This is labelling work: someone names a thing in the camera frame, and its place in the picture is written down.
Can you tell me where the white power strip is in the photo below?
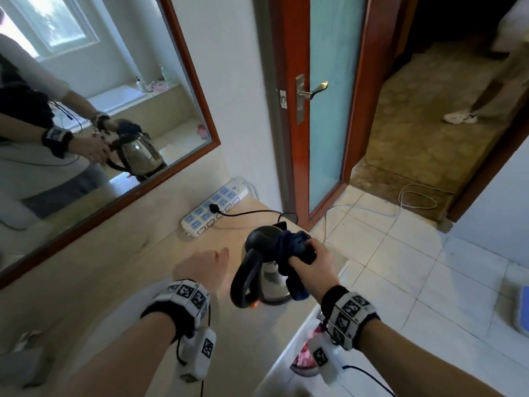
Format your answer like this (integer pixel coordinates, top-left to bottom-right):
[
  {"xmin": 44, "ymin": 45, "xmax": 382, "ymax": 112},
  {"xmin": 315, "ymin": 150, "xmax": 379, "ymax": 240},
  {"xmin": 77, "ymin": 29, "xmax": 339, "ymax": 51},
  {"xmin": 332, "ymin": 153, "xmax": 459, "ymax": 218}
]
[{"xmin": 181, "ymin": 184, "xmax": 250, "ymax": 238}]

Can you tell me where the person's left forearm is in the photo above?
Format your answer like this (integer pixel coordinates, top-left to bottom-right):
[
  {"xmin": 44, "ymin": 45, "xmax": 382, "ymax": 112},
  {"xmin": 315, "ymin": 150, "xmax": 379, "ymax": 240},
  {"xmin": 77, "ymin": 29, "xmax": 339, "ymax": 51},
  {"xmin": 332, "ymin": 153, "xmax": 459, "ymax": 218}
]
[{"xmin": 53, "ymin": 312, "xmax": 179, "ymax": 397}]

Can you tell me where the marker wristband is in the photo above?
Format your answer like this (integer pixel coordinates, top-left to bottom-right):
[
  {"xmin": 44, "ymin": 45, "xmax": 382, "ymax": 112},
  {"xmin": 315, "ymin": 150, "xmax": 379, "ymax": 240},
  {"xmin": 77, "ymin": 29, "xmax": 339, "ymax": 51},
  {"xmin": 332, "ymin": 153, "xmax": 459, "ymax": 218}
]
[
  {"xmin": 320, "ymin": 285, "xmax": 381, "ymax": 352},
  {"xmin": 140, "ymin": 278, "xmax": 212, "ymax": 344}
]

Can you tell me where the brass door handle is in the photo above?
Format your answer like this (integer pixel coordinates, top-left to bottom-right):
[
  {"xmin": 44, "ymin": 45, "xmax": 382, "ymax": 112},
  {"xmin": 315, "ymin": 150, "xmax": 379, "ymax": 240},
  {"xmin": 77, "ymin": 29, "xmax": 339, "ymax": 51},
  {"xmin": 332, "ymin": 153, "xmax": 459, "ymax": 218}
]
[{"xmin": 295, "ymin": 74, "xmax": 330, "ymax": 125}]

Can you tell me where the black plug with cord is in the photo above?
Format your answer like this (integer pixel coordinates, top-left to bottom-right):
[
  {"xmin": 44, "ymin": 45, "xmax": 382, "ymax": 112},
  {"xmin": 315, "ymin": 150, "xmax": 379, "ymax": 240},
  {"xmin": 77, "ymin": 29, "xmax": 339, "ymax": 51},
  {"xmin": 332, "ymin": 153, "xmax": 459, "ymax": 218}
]
[{"xmin": 208, "ymin": 203, "xmax": 298, "ymax": 224}]

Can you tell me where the white cable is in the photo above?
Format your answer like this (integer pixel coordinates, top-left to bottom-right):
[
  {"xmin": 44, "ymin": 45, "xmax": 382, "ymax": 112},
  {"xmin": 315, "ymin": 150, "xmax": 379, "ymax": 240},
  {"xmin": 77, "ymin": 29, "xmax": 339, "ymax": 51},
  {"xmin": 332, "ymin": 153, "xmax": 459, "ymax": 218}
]
[{"xmin": 322, "ymin": 184, "xmax": 439, "ymax": 232}]

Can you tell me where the black left camera cable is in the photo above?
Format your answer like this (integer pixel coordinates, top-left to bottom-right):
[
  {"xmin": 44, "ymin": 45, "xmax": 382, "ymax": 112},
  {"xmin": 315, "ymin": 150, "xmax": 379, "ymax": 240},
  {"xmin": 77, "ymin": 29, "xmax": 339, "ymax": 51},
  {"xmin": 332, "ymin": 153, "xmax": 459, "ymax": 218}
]
[{"xmin": 175, "ymin": 339, "xmax": 206, "ymax": 397}]

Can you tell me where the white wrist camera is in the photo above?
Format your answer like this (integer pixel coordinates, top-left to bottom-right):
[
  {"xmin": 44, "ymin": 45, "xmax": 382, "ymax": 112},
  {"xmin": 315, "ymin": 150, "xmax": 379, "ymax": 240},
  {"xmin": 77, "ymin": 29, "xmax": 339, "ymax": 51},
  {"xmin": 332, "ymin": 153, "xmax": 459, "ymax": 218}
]
[
  {"xmin": 310, "ymin": 334, "xmax": 346, "ymax": 387},
  {"xmin": 177, "ymin": 326, "xmax": 218, "ymax": 384}
]

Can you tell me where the blue bathroom scale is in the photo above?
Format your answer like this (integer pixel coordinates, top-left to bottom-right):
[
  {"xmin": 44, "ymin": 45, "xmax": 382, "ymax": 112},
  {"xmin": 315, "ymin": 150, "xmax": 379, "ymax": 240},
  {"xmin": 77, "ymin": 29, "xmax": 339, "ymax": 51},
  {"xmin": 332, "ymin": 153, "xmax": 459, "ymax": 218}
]
[{"xmin": 512, "ymin": 285, "xmax": 529, "ymax": 337}]

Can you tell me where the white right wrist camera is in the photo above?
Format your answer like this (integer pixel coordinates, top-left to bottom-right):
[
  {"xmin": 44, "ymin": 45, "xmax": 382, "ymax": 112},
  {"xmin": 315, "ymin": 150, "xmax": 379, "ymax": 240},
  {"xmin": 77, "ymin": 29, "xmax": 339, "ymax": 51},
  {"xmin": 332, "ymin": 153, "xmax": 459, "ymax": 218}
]
[{"xmin": 310, "ymin": 334, "xmax": 346, "ymax": 387}]

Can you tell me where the wooden door frosted glass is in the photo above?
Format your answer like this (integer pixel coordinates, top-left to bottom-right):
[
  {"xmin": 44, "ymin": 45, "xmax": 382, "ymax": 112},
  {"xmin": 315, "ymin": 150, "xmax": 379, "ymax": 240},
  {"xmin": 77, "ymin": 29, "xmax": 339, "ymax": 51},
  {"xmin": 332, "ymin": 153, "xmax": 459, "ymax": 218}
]
[{"xmin": 268, "ymin": 0, "xmax": 410, "ymax": 230}]

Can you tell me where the person's right forearm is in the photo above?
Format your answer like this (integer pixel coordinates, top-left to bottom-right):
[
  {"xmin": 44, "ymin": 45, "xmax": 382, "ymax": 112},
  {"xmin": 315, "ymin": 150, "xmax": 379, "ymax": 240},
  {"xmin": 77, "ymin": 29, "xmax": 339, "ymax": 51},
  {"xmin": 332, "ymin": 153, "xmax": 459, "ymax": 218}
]
[{"xmin": 357, "ymin": 318, "xmax": 509, "ymax": 397}]

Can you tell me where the white sink basin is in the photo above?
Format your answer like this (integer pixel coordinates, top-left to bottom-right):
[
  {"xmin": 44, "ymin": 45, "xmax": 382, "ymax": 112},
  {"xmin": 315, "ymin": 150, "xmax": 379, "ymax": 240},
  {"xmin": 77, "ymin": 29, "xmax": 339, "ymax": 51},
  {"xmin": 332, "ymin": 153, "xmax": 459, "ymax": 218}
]
[{"xmin": 70, "ymin": 281, "xmax": 187, "ymax": 368}]

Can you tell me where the person's right hand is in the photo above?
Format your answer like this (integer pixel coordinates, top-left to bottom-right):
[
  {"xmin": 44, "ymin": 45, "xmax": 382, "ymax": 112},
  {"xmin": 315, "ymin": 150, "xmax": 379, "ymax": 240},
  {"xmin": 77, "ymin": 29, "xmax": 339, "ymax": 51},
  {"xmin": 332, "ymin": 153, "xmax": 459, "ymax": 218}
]
[{"xmin": 288, "ymin": 238, "xmax": 341, "ymax": 307}]

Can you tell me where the black right camera cable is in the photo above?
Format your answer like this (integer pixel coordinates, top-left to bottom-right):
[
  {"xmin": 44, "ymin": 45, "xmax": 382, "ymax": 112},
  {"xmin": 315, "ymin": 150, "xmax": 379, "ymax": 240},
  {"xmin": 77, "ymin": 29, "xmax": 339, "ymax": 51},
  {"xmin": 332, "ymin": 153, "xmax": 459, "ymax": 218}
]
[{"xmin": 343, "ymin": 364, "xmax": 397, "ymax": 397}]

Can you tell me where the dark blue cloth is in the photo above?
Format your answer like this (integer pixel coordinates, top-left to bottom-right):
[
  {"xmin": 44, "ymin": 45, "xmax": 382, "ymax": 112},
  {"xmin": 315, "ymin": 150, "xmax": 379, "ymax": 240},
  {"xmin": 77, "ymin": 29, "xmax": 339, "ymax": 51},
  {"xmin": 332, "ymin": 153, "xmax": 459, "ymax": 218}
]
[{"xmin": 274, "ymin": 230, "xmax": 318, "ymax": 302}]

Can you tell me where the black camera cable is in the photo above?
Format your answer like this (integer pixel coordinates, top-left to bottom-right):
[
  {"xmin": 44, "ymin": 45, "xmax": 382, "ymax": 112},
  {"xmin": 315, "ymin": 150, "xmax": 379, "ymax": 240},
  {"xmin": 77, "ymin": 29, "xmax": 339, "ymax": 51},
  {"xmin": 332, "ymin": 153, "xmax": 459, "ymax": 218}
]
[
  {"xmin": 175, "ymin": 339, "xmax": 206, "ymax": 397},
  {"xmin": 343, "ymin": 364, "xmax": 397, "ymax": 397}
]

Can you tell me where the right marker wristband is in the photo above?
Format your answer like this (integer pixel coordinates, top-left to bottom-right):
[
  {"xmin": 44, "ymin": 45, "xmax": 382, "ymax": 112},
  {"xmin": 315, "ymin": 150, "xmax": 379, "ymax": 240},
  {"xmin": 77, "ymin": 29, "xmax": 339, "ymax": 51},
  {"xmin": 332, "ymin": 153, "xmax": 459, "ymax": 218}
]
[{"xmin": 320, "ymin": 285, "xmax": 381, "ymax": 352}]

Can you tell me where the person's left hand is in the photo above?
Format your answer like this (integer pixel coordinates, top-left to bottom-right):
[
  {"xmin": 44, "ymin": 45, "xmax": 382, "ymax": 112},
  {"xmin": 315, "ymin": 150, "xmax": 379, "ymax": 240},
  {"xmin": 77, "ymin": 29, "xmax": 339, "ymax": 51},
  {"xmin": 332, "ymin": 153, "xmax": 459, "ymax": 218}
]
[{"xmin": 172, "ymin": 246, "xmax": 230, "ymax": 294}]

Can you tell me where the white trash bin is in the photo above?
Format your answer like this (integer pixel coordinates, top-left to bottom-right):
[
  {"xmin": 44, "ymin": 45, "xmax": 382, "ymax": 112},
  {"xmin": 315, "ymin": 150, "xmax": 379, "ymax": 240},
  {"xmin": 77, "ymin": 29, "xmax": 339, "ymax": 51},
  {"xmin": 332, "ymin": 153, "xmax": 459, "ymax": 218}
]
[{"xmin": 264, "ymin": 309, "xmax": 346, "ymax": 379}]

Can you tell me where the wooden door frame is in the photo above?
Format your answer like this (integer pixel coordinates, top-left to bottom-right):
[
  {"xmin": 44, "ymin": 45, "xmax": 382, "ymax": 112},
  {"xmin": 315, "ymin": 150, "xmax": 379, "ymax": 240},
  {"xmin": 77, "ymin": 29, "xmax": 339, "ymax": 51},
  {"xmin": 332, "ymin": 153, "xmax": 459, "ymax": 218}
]
[{"xmin": 448, "ymin": 111, "xmax": 529, "ymax": 224}]

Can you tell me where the wooden framed wall mirror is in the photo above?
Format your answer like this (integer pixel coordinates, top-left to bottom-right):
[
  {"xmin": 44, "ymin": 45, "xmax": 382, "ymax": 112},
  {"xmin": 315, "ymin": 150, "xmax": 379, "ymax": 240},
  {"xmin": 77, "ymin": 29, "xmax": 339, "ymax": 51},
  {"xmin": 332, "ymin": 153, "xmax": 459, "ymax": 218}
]
[{"xmin": 0, "ymin": 0, "xmax": 222, "ymax": 290}]

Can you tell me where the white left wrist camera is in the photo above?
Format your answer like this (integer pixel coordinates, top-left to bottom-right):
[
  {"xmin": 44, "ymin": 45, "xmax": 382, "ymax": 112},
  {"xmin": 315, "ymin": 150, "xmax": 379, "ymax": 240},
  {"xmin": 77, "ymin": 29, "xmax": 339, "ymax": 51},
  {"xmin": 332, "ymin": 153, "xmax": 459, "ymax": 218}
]
[{"xmin": 177, "ymin": 326, "xmax": 218, "ymax": 384}]

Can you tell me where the steel electric kettle black handle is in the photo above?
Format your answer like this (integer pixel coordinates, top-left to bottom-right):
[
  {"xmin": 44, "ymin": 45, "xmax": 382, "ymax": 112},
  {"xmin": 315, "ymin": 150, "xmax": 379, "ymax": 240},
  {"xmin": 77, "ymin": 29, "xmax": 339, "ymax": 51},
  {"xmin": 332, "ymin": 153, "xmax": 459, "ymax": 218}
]
[{"xmin": 229, "ymin": 225, "xmax": 317, "ymax": 309}]

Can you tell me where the left marker wristband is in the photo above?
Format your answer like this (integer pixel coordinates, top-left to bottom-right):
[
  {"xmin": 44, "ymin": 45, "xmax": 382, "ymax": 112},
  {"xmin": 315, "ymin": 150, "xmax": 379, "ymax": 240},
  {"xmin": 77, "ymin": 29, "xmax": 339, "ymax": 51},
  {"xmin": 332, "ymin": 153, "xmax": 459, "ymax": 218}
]
[{"xmin": 140, "ymin": 278, "xmax": 212, "ymax": 344}]

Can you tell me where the chrome square faucet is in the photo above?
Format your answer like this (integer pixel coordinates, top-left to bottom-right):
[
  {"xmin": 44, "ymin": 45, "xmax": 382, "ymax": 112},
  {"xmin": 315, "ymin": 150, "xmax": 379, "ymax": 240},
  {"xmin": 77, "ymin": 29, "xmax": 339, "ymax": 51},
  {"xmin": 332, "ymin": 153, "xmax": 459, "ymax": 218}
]
[{"xmin": 0, "ymin": 329, "xmax": 48, "ymax": 389}]

